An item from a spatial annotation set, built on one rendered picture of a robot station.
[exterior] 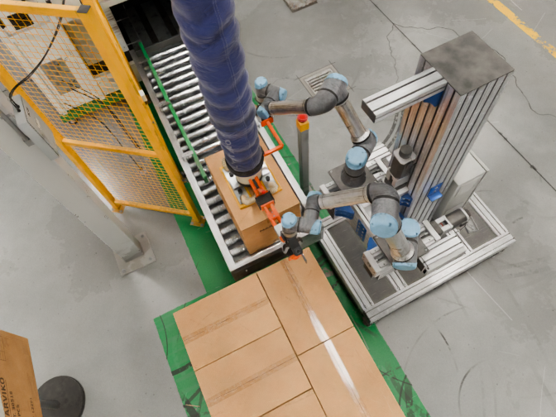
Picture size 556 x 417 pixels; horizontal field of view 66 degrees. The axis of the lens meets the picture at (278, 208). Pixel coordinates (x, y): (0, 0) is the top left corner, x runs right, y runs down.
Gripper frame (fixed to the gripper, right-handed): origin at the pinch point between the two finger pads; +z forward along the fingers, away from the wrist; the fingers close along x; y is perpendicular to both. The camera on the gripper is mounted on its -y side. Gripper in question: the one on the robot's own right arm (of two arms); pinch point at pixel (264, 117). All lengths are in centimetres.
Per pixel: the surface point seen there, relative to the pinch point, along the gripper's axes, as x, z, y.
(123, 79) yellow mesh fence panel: -69, -61, -9
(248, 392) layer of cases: -82, 53, 138
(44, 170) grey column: -129, -29, -4
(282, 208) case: -17, 13, 58
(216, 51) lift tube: -30, -102, 41
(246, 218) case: -39, 13, 54
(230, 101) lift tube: -29, -73, 41
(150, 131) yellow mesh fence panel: -69, -20, -9
